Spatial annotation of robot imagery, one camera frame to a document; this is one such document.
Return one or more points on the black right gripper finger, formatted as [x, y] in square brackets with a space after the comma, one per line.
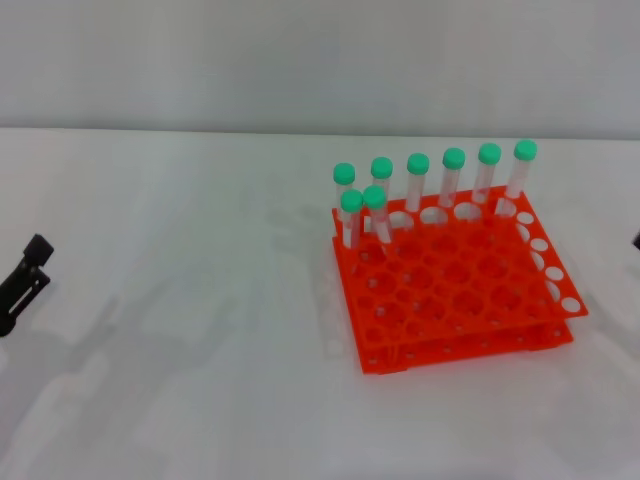
[637, 241]

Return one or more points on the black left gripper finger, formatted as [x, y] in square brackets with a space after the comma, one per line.
[30, 275]

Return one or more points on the clear test tube green cap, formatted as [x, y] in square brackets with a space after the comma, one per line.
[489, 153]
[375, 197]
[418, 163]
[381, 167]
[351, 200]
[453, 158]
[526, 149]
[344, 172]

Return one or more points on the orange test tube rack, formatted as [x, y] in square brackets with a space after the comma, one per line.
[450, 290]

